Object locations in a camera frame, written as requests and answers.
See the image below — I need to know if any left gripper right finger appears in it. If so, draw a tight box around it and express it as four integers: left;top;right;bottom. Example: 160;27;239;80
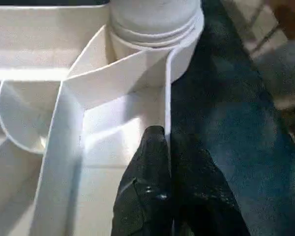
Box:
171;134;251;236

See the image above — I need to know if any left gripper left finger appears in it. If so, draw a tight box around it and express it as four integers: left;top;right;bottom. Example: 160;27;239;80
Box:
112;125;175;236

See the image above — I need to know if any white plastic table leg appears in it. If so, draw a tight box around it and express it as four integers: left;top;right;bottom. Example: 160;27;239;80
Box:
109;0;204;49

